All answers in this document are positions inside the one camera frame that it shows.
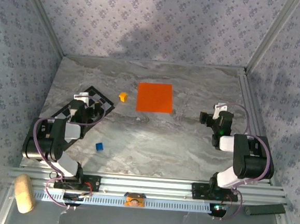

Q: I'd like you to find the orange cloth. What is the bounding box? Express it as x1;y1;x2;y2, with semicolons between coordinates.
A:
135;81;175;115

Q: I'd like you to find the black white checkerboard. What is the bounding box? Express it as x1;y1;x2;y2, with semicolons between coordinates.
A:
48;83;116;154

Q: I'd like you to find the black controller board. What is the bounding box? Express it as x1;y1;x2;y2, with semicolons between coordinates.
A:
208;202;231;219
62;191;92;208

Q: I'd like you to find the orange cartoon figure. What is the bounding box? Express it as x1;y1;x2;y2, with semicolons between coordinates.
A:
123;191;147;208

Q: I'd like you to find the black flat bar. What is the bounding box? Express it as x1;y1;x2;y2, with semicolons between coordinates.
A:
244;201;287;219

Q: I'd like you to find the tan cork block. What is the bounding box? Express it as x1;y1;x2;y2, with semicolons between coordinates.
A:
11;173;38;215

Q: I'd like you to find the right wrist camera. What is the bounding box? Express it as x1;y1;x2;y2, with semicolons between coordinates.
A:
213;102;230;121

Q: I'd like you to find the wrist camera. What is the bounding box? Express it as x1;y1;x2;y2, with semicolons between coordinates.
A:
72;92;90;106
213;102;230;121

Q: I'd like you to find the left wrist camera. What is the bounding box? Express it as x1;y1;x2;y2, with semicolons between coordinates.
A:
72;92;90;106

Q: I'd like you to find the slotted aluminium side rail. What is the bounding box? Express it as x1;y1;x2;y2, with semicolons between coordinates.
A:
228;69;283;187

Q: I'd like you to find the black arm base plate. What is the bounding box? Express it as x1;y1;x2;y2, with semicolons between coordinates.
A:
52;171;102;193
190;182;240;203

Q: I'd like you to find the purple cable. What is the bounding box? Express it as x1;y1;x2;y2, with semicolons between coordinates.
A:
26;102;107;213
208;101;281;224

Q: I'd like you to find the wide aluminium rail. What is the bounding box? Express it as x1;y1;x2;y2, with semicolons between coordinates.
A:
6;165;289;210

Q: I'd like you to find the white slotted cable duct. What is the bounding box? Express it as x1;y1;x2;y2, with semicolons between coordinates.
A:
32;188;213;215

